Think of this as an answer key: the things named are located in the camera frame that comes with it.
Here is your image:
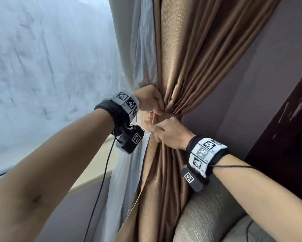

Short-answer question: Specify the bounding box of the person's right hand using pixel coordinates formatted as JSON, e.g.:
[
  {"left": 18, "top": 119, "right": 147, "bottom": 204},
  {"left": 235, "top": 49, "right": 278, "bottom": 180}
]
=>
[{"left": 148, "top": 116, "right": 196, "bottom": 150}]

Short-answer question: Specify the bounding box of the person's left hand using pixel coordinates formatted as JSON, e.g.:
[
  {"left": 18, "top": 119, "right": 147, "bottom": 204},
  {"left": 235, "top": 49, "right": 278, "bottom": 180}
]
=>
[{"left": 135, "top": 85, "right": 165, "bottom": 116}]

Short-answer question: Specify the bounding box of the brown curtain tieback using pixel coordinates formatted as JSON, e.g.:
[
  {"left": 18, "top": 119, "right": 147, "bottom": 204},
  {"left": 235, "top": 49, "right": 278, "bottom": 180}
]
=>
[{"left": 145, "top": 109, "right": 166, "bottom": 144}]

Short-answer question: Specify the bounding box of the brown curtain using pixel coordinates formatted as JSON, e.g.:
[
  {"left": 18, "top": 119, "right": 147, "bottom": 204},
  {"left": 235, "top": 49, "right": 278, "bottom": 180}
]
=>
[{"left": 115, "top": 0, "right": 284, "bottom": 242}]

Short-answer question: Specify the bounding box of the person's right forearm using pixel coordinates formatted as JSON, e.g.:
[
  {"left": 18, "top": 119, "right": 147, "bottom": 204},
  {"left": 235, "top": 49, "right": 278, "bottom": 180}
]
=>
[{"left": 209, "top": 154, "right": 302, "bottom": 242}]

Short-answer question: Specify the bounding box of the person's left forearm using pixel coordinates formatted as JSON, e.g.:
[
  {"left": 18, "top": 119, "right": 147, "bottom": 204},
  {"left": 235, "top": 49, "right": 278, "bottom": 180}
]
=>
[{"left": 0, "top": 108, "right": 116, "bottom": 242}]

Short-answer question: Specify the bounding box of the white sheer curtain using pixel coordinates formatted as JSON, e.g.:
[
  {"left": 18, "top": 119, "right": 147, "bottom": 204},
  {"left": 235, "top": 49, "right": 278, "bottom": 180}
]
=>
[{"left": 99, "top": 0, "right": 158, "bottom": 242}]

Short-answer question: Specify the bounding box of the left wrist tracker band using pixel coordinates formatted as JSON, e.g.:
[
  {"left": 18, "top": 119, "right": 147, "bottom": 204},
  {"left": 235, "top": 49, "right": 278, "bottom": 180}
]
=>
[{"left": 94, "top": 92, "right": 139, "bottom": 135}]

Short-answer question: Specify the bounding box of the wrist tracker band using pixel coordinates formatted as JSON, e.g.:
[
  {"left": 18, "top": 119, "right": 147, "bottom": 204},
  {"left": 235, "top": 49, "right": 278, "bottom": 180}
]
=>
[
  {"left": 94, "top": 92, "right": 139, "bottom": 135},
  {"left": 185, "top": 135, "right": 229, "bottom": 179}
]

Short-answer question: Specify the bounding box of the right wrist tracker band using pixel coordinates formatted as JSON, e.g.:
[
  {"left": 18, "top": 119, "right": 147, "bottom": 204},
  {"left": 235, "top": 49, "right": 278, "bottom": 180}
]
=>
[{"left": 185, "top": 135, "right": 229, "bottom": 179}]

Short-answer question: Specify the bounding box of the beige window sill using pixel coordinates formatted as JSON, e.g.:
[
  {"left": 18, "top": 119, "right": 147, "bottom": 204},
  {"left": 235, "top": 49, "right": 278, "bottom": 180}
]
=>
[{"left": 69, "top": 135, "right": 121, "bottom": 192}]

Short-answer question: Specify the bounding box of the grey fabric armchair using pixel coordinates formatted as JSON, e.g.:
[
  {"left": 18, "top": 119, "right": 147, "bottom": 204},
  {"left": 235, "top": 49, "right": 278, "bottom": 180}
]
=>
[{"left": 173, "top": 175, "right": 276, "bottom": 242}]

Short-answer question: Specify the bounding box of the frosted window pane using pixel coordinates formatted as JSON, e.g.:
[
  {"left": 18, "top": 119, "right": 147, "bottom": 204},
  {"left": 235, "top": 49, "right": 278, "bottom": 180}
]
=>
[{"left": 0, "top": 0, "right": 131, "bottom": 179}]

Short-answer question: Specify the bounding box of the dark wooden cabinet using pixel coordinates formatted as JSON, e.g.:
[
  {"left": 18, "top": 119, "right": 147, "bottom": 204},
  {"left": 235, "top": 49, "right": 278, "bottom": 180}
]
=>
[{"left": 244, "top": 63, "right": 302, "bottom": 200}]

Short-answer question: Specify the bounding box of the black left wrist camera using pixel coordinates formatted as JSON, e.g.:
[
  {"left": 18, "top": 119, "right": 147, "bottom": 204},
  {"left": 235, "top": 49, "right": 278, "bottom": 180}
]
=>
[{"left": 115, "top": 125, "right": 144, "bottom": 154}]

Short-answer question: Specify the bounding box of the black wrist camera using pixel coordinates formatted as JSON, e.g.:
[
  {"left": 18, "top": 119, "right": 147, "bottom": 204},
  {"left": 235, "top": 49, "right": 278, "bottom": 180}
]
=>
[
  {"left": 115, "top": 125, "right": 144, "bottom": 154},
  {"left": 180, "top": 165, "right": 210, "bottom": 193}
]

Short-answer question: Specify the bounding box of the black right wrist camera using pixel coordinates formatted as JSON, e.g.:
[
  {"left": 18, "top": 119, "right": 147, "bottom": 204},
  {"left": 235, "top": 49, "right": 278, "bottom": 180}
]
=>
[{"left": 180, "top": 165, "right": 210, "bottom": 193}]

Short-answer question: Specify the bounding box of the black left camera cable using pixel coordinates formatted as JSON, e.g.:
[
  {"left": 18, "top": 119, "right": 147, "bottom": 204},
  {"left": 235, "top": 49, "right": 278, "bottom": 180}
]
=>
[{"left": 82, "top": 137, "right": 116, "bottom": 242}]

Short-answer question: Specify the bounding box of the black camera cable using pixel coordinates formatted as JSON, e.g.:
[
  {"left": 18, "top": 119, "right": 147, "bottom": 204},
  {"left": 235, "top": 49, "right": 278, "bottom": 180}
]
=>
[
  {"left": 82, "top": 137, "right": 116, "bottom": 242},
  {"left": 212, "top": 164, "right": 260, "bottom": 172}
]

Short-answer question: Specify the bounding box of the black right camera cable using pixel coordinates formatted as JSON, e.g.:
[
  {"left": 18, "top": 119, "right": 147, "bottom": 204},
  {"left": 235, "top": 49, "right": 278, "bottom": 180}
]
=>
[{"left": 212, "top": 164, "right": 260, "bottom": 172}]

